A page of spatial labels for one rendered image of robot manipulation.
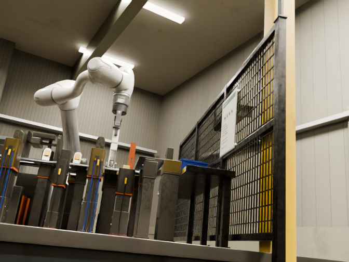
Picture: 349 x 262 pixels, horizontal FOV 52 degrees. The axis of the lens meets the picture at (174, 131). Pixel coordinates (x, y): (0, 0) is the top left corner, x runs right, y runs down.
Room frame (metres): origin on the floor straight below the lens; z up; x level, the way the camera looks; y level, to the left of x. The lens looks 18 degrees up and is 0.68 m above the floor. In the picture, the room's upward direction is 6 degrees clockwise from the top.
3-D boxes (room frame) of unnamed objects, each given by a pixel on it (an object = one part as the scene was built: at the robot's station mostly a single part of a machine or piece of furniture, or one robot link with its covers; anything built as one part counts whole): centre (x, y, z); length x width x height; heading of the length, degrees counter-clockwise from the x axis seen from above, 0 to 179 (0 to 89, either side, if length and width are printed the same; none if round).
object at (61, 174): (1.50, 0.45, 0.84); 0.10 x 0.05 x 0.29; 9
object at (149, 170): (1.36, 0.08, 0.84); 0.05 x 0.05 x 0.29; 9
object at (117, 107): (1.71, 0.29, 1.29); 0.08 x 0.07 x 0.09; 9
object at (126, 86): (1.70, 0.29, 1.48); 0.13 x 0.11 x 0.16; 150
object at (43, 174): (1.67, 0.57, 0.84); 0.12 x 0.05 x 0.29; 9
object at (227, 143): (1.70, -0.27, 1.30); 0.23 x 0.02 x 0.31; 9
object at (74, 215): (1.69, 0.41, 0.84); 0.05 x 0.05 x 0.29; 9
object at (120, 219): (1.52, 0.18, 0.84); 0.12 x 0.07 x 0.28; 9
